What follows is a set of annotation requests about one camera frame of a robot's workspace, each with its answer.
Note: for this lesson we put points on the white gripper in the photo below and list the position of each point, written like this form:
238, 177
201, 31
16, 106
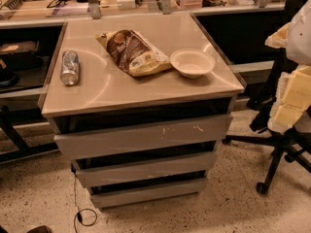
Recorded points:
300, 40

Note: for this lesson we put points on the white paper bowl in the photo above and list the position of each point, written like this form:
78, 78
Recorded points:
192, 63

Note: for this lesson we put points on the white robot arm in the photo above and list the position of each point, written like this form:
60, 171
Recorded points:
295, 37

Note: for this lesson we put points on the brown chip bag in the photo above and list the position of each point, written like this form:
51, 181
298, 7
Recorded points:
134, 54

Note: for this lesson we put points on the grey drawer cabinet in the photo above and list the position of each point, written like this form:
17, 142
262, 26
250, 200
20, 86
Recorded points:
106, 97

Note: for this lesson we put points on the black office chair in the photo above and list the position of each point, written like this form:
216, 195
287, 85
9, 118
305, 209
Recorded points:
295, 142

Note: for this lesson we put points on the grey drawer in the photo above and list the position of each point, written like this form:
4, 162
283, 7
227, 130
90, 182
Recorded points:
143, 137
145, 170
155, 192

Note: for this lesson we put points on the silver soda can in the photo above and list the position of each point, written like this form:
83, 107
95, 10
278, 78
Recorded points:
69, 68

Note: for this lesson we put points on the brown shoe tip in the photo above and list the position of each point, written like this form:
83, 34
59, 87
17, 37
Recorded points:
40, 229

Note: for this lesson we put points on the long workbench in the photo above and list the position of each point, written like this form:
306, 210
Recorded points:
37, 12

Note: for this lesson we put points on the black coiled spring tool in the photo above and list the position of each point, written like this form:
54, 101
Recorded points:
12, 5

